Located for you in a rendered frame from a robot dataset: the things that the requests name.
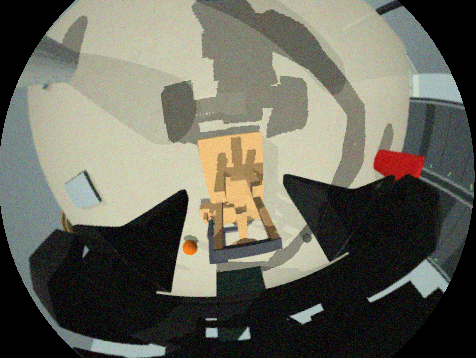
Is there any orange ball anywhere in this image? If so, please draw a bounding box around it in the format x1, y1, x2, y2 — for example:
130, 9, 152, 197
182, 240, 198, 256

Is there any red plastic cup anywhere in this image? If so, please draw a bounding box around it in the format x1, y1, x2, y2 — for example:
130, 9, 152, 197
372, 150, 425, 183

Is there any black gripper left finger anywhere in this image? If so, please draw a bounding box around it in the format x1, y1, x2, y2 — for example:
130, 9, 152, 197
72, 188, 189, 293

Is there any wooden toy catapult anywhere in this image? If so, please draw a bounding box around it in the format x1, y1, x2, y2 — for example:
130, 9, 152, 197
197, 131, 283, 264

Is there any blue mug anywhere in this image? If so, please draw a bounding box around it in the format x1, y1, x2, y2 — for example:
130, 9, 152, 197
194, 0, 233, 5

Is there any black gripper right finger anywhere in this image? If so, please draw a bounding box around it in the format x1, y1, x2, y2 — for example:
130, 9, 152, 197
282, 174, 395, 261

